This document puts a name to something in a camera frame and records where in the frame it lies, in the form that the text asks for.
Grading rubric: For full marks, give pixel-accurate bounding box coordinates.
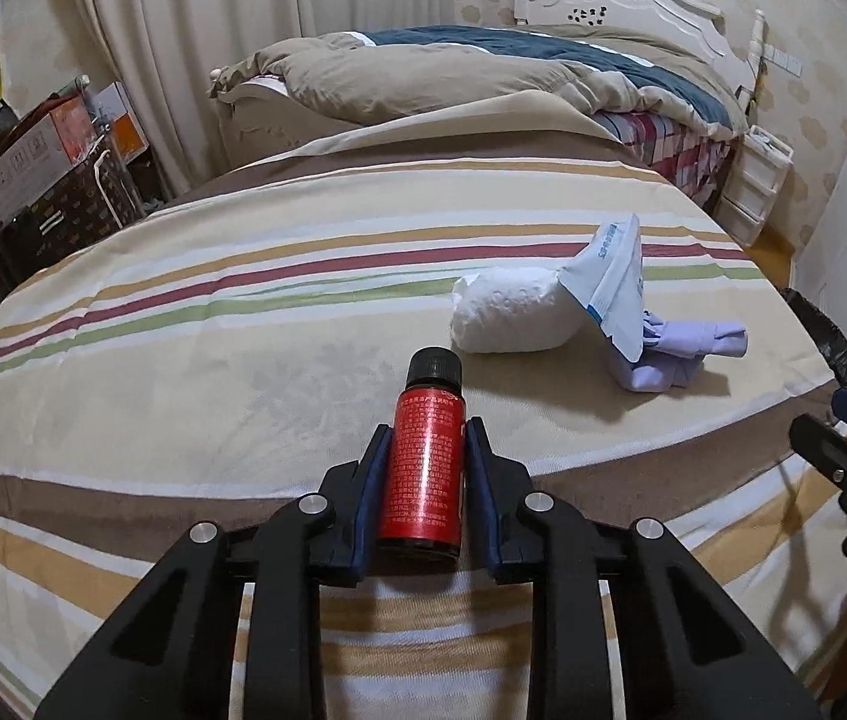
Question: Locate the lilac cloth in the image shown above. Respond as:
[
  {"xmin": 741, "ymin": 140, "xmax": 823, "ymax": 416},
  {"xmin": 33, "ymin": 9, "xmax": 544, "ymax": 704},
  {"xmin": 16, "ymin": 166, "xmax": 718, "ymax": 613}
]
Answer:
[{"xmin": 607, "ymin": 310, "xmax": 749, "ymax": 394}]

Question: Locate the red bottle black cap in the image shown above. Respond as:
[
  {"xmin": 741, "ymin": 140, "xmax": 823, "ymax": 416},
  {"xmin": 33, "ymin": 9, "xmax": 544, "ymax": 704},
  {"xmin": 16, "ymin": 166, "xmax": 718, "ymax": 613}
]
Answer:
[{"xmin": 378, "ymin": 346, "xmax": 466, "ymax": 564}]

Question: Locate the white blue plastic package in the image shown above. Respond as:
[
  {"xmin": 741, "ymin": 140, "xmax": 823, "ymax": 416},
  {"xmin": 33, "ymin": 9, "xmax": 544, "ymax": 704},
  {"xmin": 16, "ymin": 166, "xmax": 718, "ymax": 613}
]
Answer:
[{"xmin": 558, "ymin": 215, "xmax": 645, "ymax": 362}]

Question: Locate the black lined trash bin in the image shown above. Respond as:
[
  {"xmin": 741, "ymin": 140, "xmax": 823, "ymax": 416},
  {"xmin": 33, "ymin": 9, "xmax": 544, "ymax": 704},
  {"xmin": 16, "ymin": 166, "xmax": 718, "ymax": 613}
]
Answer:
[{"xmin": 780, "ymin": 288, "xmax": 847, "ymax": 388}]

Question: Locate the white plastic drawer unit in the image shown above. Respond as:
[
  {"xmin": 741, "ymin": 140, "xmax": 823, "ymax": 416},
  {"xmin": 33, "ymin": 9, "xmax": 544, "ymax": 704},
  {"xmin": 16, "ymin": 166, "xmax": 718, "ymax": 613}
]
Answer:
[{"xmin": 714, "ymin": 125, "xmax": 793, "ymax": 247}]

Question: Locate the striped cloth covered table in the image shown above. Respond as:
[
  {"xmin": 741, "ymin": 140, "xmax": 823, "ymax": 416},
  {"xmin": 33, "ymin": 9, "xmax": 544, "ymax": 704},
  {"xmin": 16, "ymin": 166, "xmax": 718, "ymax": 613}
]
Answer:
[{"xmin": 0, "ymin": 93, "xmax": 847, "ymax": 718}]

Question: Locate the plaid bed sheet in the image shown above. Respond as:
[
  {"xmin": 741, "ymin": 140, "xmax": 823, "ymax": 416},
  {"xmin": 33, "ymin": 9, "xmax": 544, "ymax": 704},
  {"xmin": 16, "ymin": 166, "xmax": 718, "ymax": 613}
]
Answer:
[{"xmin": 592, "ymin": 112, "xmax": 732, "ymax": 206}]

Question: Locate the white wooden headboard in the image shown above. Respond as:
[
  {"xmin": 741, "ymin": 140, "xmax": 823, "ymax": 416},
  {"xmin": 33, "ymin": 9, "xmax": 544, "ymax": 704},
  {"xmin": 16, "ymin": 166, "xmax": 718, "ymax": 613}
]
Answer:
[{"xmin": 514, "ymin": 0, "xmax": 767, "ymax": 99}]

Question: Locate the orange white cardboard box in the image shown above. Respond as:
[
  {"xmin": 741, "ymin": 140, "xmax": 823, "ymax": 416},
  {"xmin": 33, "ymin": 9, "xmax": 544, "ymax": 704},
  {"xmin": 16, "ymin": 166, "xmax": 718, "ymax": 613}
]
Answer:
[{"xmin": 0, "ymin": 94, "xmax": 98, "ymax": 224}]

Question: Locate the orange white small carton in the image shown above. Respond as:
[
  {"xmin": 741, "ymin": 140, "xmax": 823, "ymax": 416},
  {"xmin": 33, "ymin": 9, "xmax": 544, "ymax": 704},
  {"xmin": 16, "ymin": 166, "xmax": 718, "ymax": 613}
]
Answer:
[{"xmin": 92, "ymin": 82, "xmax": 149, "ymax": 163}]

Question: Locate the blue beige duvet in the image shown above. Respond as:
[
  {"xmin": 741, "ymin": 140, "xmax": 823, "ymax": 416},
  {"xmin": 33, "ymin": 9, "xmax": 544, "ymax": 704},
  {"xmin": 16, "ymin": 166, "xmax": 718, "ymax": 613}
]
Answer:
[{"xmin": 210, "ymin": 25, "xmax": 747, "ymax": 142}]

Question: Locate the white pleated curtain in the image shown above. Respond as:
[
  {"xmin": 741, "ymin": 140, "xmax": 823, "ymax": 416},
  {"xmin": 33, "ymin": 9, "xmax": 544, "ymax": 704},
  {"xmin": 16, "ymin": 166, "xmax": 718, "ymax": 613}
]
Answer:
[{"xmin": 76, "ymin": 0, "xmax": 454, "ymax": 195}]

